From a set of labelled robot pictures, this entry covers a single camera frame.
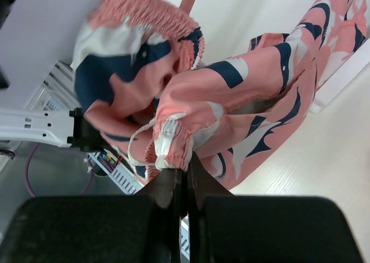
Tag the aluminium front rail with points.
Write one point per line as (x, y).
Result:
(57, 90)

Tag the pink shark print shorts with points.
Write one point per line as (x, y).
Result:
(140, 83)

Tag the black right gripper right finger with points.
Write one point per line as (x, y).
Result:
(263, 228)

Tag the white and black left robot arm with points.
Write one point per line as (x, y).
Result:
(61, 128)

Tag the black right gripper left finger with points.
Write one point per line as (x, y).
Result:
(143, 227)

